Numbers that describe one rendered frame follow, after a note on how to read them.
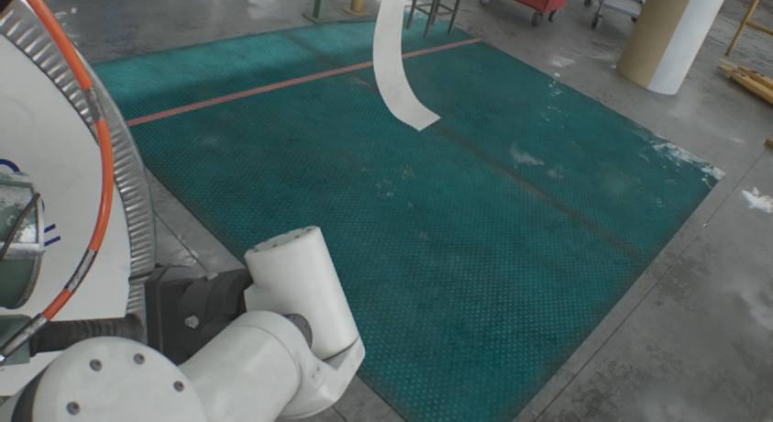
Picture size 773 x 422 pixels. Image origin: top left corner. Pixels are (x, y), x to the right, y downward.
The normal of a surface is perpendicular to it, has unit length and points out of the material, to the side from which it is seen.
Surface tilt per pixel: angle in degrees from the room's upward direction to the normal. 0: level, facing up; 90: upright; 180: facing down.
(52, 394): 8
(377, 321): 0
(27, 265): 74
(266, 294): 81
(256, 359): 27
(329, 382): 55
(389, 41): 89
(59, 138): 90
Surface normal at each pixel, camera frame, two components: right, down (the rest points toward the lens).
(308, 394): 0.41, 0.57
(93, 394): 0.77, -0.55
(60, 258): 0.70, 0.54
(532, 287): 0.21, -0.78
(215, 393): 0.54, -0.78
